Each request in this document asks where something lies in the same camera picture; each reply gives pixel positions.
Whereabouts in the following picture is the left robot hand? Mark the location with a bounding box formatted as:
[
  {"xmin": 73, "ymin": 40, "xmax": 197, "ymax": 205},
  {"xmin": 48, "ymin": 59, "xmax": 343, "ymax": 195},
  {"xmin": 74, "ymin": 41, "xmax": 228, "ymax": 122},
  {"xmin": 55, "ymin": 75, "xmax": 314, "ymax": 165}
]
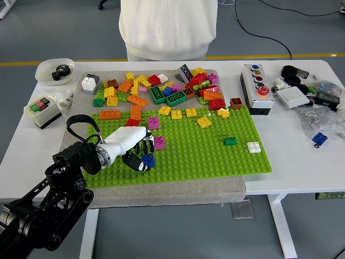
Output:
[{"xmin": 103, "ymin": 126, "xmax": 155, "ymax": 172}]

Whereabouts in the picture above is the orange building brick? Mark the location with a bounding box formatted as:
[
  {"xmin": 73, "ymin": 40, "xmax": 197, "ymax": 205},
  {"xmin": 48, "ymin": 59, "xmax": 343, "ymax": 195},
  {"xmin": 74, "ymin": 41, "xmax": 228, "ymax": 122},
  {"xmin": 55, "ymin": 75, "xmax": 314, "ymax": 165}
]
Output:
[
  {"xmin": 118, "ymin": 80, "xmax": 134, "ymax": 93},
  {"xmin": 130, "ymin": 104, "xmax": 142, "ymax": 121},
  {"xmin": 203, "ymin": 90, "xmax": 224, "ymax": 101}
]

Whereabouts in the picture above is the orange eight-stud brick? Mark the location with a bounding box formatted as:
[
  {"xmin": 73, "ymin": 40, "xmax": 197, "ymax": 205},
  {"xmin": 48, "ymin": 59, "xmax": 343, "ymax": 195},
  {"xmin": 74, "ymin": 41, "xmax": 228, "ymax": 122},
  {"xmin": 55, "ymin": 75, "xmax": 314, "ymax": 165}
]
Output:
[{"xmin": 99, "ymin": 110, "xmax": 122, "ymax": 121}]

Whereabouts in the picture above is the long orange brick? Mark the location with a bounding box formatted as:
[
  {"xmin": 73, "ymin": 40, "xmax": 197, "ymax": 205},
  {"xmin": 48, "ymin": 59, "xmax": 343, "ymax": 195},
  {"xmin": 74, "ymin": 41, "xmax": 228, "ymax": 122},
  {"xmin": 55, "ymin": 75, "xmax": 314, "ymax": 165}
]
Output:
[{"xmin": 126, "ymin": 94, "xmax": 149, "ymax": 106}]

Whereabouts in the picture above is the upturned dark green brick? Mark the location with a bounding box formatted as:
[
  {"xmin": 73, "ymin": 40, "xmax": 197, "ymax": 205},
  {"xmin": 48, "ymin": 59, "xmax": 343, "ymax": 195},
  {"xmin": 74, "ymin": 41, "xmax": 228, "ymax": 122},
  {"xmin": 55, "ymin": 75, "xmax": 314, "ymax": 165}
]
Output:
[
  {"xmin": 149, "ymin": 85, "xmax": 165, "ymax": 105},
  {"xmin": 165, "ymin": 90, "xmax": 188, "ymax": 106}
]

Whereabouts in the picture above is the upturned red brick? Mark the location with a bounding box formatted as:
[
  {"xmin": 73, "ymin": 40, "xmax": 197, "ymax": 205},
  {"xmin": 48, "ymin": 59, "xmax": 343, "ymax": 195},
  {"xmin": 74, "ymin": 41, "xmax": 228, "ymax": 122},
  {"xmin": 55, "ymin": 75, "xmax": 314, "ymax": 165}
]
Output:
[{"xmin": 147, "ymin": 74, "xmax": 162, "ymax": 86}]

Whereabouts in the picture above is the grey building brick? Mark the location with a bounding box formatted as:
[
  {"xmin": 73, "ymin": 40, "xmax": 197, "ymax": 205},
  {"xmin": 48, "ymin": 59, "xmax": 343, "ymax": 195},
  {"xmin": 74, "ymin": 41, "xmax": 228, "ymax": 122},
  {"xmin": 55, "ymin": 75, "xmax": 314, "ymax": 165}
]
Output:
[{"xmin": 82, "ymin": 73, "xmax": 101, "ymax": 96}]

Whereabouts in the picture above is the tall white brick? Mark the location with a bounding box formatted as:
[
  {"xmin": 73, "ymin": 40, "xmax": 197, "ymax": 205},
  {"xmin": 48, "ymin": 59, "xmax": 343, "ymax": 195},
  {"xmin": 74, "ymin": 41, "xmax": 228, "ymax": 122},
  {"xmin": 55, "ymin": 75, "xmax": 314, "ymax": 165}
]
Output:
[{"xmin": 81, "ymin": 77, "xmax": 95, "ymax": 91}]

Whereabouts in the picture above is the green studded baseplate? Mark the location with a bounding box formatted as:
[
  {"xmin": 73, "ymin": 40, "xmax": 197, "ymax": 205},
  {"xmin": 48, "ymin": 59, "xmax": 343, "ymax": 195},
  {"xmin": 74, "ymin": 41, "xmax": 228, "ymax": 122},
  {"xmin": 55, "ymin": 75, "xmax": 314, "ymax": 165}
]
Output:
[{"xmin": 82, "ymin": 105, "xmax": 273, "ymax": 189}]

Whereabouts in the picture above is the grey long brick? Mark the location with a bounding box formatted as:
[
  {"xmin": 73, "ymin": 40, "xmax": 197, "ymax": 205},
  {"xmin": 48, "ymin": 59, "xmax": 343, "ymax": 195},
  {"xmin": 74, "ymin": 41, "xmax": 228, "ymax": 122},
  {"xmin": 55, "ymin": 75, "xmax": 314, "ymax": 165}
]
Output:
[{"xmin": 175, "ymin": 64, "xmax": 194, "ymax": 83}]

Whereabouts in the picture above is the grey-brown mat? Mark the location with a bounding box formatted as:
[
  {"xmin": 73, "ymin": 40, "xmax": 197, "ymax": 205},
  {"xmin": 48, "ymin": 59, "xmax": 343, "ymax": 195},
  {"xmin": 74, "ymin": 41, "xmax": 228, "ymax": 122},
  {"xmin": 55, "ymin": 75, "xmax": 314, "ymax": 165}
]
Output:
[{"xmin": 59, "ymin": 69, "xmax": 247, "ymax": 210}]

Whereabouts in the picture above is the white pipe fitting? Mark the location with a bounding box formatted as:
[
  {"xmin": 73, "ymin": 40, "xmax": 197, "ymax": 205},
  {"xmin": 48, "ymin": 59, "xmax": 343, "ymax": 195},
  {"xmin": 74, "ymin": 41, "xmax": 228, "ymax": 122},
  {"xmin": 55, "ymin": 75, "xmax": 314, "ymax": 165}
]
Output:
[
  {"xmin": 271, "ymin": 77, "xmax": 291, "ymax": 94},
  {"xmin": 55, "ymin": 90, "xmax": 75, "ymax": 110}
]

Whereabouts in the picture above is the white table leg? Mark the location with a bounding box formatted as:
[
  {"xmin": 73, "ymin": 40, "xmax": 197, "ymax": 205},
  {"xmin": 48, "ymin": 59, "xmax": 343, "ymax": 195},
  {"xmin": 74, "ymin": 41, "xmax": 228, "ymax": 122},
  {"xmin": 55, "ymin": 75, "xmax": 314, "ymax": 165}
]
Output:
[
  {"xmin": 79, "ymin": 208, "xmax": 100, "ymax": 259},
  {"xmin": 267, "ymin": 193, "xmax": 299, "ymax": 259}
]

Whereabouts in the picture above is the white plastic bowl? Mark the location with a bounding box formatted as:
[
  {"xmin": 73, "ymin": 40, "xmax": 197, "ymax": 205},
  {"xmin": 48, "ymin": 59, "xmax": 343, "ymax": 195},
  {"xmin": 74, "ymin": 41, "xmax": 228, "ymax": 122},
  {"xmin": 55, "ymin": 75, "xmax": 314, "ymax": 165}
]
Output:
[{"xmin": 34, "ymin": 58, "xmax": 75, "ymax": 86}]

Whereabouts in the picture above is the person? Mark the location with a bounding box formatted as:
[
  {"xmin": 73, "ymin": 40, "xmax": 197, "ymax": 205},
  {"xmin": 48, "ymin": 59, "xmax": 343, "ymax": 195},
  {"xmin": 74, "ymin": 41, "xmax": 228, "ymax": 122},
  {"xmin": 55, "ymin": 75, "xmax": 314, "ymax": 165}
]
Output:
[{"xmin": 119, "ymin": 0, "xmax": 218, "ymax": 62}]

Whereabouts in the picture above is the white push-button control box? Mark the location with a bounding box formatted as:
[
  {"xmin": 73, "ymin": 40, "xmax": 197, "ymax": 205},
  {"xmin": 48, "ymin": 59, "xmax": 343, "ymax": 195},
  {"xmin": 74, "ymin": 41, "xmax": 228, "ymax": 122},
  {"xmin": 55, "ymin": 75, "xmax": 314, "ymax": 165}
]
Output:
[{"xmin": 239, "ymin": 64, "xmax": 275, "ymax": 116}]

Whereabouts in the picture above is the clear bag of screws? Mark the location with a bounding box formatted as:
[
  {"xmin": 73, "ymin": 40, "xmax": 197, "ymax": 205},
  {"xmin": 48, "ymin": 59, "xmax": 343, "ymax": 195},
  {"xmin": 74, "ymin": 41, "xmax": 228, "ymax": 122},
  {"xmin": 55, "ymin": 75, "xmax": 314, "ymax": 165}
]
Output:
[{"xmin": 295, "ymin": 104, "xmax": 345, "ymax": 140}]

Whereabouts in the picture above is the black power adapter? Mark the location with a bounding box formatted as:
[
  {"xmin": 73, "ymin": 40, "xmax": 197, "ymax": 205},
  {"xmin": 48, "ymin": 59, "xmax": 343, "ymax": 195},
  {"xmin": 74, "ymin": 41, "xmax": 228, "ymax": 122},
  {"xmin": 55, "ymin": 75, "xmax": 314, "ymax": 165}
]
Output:
[{"xmin": 314, "ymin": 91, "xmax": 341, "ymax": 108}]

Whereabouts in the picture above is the clear bag with blue parts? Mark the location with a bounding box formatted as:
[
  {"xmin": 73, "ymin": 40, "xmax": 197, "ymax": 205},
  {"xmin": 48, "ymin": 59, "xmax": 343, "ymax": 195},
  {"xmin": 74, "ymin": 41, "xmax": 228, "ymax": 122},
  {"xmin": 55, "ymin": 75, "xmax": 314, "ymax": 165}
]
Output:
[{"xmin": 309, "ymin": 79, "xmax": 345, "ymax": 98}]

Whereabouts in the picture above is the table height controller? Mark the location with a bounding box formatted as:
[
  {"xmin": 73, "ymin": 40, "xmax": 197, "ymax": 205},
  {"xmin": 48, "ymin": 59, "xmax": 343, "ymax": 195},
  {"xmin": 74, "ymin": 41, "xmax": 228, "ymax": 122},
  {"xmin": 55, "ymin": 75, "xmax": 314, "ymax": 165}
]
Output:
[{"xmin": 315, "ymin": 191, "xmax": 345, "ymax": 200}]

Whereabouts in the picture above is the white red-green switch box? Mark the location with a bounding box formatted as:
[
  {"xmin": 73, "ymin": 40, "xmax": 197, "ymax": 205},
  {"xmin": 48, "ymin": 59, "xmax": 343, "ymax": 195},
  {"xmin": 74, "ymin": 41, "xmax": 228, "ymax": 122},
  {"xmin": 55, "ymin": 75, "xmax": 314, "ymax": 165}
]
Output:
[{"xmin": 23, "ymin": 96, "xmax": 63, "ymax": 130}]

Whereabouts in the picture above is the white wall switch plate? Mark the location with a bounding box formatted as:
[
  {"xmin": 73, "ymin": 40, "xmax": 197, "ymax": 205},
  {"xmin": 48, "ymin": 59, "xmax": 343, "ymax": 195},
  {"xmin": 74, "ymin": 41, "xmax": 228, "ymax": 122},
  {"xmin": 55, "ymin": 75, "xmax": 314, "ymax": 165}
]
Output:
[{"xmin": 276, "ymin": 85, "xmax": 311, "ymax": 110}]

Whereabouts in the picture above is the black floor cable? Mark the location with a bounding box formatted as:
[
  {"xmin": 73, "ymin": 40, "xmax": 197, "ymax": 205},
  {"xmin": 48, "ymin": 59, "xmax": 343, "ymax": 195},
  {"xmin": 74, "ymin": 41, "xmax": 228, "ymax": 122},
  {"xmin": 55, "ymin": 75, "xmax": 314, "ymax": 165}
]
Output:
[
  {"xmin": 233, "ymin": 0, "xmax": 293, "ymax": 60},
  {"xmin": 261, "ymin": 0, "xmax": 345, "ymax": 17}
]

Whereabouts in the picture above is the white furniture frame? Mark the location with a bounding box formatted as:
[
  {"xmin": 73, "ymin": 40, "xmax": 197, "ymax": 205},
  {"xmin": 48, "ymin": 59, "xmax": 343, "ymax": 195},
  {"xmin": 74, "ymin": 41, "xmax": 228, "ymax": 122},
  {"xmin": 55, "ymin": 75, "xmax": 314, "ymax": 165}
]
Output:
[{"xmin": 0, "ymin": 0, "xmax": 13, "ymax": 20}]

